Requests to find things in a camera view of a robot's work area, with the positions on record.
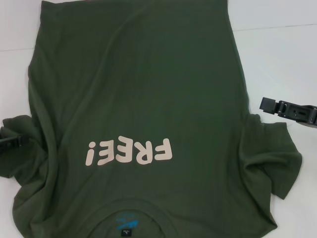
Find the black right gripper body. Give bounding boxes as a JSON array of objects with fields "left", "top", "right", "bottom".
[{"left": 281, "top": 100, "right": 317, "bottom": 128}]

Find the dark green FREE t-shirt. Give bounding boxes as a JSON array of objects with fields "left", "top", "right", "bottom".
[{"left": 0, "top": 0, "right": 304, "bottom": 238}]

